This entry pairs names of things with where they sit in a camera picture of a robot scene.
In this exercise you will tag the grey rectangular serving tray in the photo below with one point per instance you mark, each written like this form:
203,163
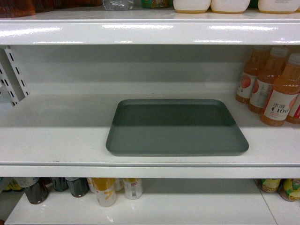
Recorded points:
173,128

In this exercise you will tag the white labelled drink bottle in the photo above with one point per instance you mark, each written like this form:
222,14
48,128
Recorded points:
133,188

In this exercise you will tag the white metal shelf unit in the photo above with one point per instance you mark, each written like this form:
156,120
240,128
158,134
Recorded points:
79,63

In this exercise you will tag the yellow white drink bottle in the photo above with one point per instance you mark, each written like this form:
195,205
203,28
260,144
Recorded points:
105,191

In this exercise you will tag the dark tea bottle right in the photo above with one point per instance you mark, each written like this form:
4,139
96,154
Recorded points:
78,186

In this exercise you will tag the dark tea bottle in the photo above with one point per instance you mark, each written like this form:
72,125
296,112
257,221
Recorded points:
78,186
35,190

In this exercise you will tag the white jug upper left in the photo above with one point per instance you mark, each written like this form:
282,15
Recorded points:
191,6

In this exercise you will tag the white jug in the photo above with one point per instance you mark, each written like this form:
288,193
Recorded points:
278,6
191,6
229,6

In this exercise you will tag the clear water bottle top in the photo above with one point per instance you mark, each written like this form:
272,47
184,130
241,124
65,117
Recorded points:
118,5

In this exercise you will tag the orange juice bottle back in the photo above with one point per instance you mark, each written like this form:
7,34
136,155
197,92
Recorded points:
249,75

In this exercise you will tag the white jug upper middle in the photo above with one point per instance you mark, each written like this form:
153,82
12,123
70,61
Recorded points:
229,6

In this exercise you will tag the orange juice bottle front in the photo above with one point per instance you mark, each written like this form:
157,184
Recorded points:
283,93

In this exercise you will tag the dark tea bottle left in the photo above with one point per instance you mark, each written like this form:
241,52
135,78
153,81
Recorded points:
35,190

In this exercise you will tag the orange juice bottle right edge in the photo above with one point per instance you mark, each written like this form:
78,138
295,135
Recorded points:
294,114

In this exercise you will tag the green yellow tea bottle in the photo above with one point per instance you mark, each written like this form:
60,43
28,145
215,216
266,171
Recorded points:
290,190

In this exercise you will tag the white jug upper right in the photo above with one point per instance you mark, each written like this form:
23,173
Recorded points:
278,6

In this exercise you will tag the white slotted shelf bracket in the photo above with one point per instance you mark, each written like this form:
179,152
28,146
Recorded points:
14,87

